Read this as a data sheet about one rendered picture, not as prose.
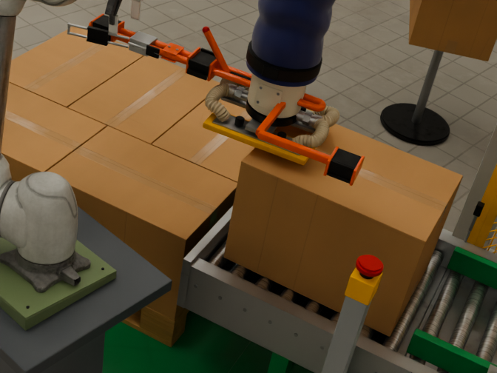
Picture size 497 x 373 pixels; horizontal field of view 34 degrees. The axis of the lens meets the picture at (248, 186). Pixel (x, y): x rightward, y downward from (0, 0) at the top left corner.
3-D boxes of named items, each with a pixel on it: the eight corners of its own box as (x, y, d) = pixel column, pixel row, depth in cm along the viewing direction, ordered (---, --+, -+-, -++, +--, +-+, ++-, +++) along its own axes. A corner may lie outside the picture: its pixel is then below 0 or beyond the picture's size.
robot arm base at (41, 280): (49, 302, 213) (50, 286, 210) (-4, 259, 223) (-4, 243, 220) (102, 273, 226) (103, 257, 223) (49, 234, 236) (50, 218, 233)
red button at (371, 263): (384, 271, 211) (387, 260, 209) (374, 287, 206) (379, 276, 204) (359, 260, 213) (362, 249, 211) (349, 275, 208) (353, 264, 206)
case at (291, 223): (427, 266, 286) (463, 175, 262) (390, 337, 256) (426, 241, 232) (275, 198, 303) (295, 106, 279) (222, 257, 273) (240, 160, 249)
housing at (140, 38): (157, 49, 266) (158, 37, 263) (147, 57, 261) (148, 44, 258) (137, 42, 268) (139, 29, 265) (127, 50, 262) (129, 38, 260)
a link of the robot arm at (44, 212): (64, 271, 215) (69, 203, 204) (-3, 255, 216) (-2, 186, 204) (84, 236, 229) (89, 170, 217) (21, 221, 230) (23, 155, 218)
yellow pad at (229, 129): (314, 150, 254) (318, 137, 251) (304, 166, 246) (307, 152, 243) (214, 113, 261) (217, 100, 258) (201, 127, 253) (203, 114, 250)
